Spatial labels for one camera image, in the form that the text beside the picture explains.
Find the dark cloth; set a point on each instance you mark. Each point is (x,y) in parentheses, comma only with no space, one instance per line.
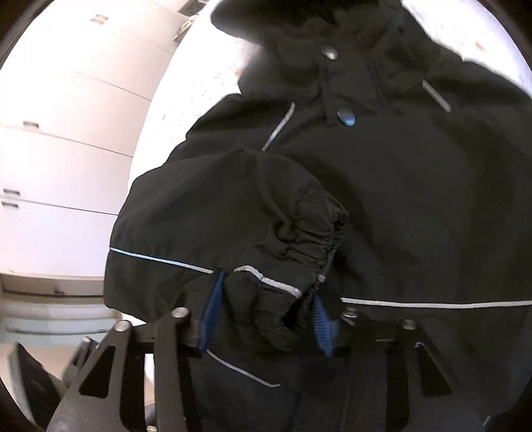
(35,386)

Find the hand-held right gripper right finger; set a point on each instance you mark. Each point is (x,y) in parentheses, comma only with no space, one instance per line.
(324,329)

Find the black jacket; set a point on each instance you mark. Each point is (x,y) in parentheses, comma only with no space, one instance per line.
(374,187)

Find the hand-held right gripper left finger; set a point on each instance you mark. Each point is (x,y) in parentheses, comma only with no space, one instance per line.
(212,308)

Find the white wardrobe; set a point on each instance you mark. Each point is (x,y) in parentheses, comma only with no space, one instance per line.
(62,166)

